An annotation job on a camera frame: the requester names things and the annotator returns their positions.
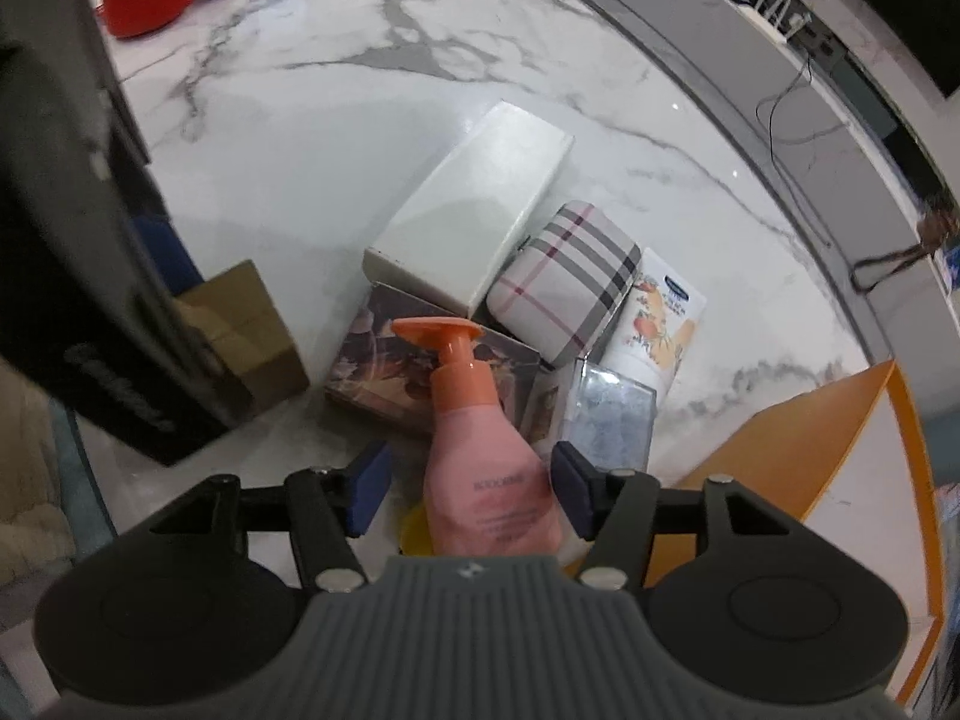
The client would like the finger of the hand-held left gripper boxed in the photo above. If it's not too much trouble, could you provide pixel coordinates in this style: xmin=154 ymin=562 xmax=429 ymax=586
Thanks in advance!
xmin=131 ymin=214 xmax=202 ymax=299

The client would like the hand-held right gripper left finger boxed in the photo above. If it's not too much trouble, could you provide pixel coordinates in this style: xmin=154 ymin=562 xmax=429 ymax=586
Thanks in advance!
xmin=148 ymin=441 xmax=392 ymax=592

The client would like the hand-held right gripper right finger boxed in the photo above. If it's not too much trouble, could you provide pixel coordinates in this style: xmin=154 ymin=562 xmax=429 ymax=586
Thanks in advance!
xmin=553 ymin=441 xmax=797 ymax=590

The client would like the yellow tape measure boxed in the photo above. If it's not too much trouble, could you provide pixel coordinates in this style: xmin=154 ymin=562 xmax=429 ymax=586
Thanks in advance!
xmin=397 ymin=502 xmax=437 ymax=557

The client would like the pink pump bottle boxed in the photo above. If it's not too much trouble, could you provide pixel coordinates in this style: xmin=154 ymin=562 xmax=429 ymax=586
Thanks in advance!
xmin=391 ymin=317 xmax=565 ymax=556

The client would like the white fruit print tube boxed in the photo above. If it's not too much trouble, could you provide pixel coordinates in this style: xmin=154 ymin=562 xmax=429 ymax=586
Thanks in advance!
xmin=600 ymin=246 xmax=707 ymax=402

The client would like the orange storage bin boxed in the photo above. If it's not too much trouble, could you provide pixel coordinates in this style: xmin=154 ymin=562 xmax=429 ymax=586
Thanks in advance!
xmin=559 ymin=358 xmax=947 ymax=706

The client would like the clear blue plastic box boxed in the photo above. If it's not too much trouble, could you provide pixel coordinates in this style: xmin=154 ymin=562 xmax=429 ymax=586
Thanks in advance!
xmin=559 ymin=358 xmax=657 ymax=475

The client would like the brown cardboard box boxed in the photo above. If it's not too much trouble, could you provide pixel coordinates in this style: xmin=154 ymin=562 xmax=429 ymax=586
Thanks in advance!
xmin=174 ymin=260 xmax=311 ymax=421

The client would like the brown picture print box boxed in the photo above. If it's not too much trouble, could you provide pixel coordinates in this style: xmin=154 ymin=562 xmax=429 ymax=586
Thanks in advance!
xmin=324 ymin=281 xmax=575 ymax=451

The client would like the plaid zip case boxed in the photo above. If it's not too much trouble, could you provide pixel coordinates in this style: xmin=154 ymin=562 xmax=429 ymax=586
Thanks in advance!
xmin=486 ymin=200 xmax=643 ymax=368

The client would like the beige fuzzy cloth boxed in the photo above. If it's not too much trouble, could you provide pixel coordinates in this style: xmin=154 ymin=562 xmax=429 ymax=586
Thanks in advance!
xmin=0 ymin=360 xmax=113 ymax=616

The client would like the white rectangular box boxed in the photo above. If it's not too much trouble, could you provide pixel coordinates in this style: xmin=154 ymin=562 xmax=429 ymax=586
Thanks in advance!
xmin=363 ymin=100 xmax=575 ymax=320

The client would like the white router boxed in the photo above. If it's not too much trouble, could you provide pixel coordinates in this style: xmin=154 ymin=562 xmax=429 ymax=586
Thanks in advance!
xmin=739 ymin=0 xmax=822 ymax=42

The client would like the black cable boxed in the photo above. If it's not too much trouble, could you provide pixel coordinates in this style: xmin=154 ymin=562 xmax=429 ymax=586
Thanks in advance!
xmin=754 ymin=52 xmax=835 ymax=247

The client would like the brown bag strap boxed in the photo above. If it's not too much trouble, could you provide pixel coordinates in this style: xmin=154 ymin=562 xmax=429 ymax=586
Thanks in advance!
xmin=850 ymin=202 xmax=960 ymax=295

